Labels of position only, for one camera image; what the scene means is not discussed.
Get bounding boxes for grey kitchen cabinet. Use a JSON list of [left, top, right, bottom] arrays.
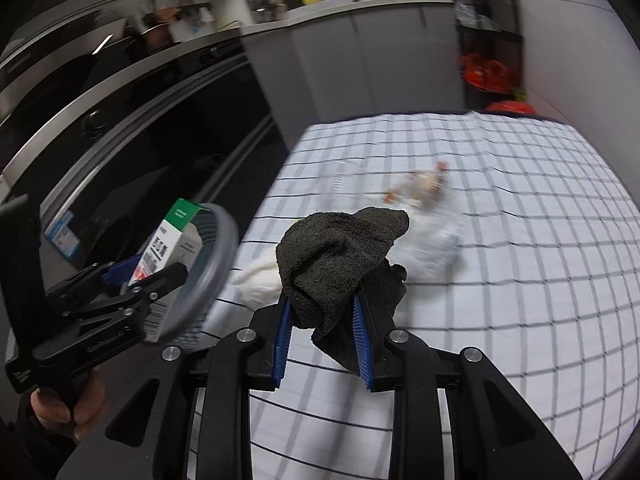
[[240, 0, 476, 147]]

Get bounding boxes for red beige snack wrapper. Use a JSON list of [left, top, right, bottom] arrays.
[[382, 160, 449, 211]]

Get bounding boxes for red plastic bag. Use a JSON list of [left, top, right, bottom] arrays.
[[482, 60, 512, 92], [485, 101, 536, 116], [460, 53, 488, 90]]

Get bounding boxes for person's left hand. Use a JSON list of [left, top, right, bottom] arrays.
[[29, 367, 108, 445]]

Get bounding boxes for grey perforated basket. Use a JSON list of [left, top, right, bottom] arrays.
[[142, 202, 241, 346]]

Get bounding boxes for black storage rack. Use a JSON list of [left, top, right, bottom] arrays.
[[446, 0, 524, 111]]

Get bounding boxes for black built-in oven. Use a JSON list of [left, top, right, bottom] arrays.
[[0, 35, 288, 311]]

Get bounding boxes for white crumpled cloth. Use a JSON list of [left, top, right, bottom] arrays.
[[202, 255, 286, 336]]

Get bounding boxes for person's left forearm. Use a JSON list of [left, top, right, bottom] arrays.
[[0, 400, 76, 480]]

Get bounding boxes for brown cooking pot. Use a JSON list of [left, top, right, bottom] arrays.
[[149, 6, 182, 25]]

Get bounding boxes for white checked tablecloth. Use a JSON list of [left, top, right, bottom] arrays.
[[202, 110, 636, 480]]

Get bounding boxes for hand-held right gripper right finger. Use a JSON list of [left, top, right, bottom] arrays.
[[350, 285, 583, 480]]

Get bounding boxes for white green carton box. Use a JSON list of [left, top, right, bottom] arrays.
[[127, 198, 216, 343]]

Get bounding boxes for dark grey towel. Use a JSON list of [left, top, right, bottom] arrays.
[[276, 206, 411, 376]]

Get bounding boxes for clear plastic bag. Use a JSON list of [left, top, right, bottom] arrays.
[[455, 0, 493, 29], [395, 202, 464, 281]]

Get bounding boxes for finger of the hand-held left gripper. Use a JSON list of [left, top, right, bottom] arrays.
[[95, 254, 143, 288], [107, 261, 189, 312]]

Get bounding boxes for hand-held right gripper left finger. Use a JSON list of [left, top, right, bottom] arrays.
[[55, 292, 293, 480]]

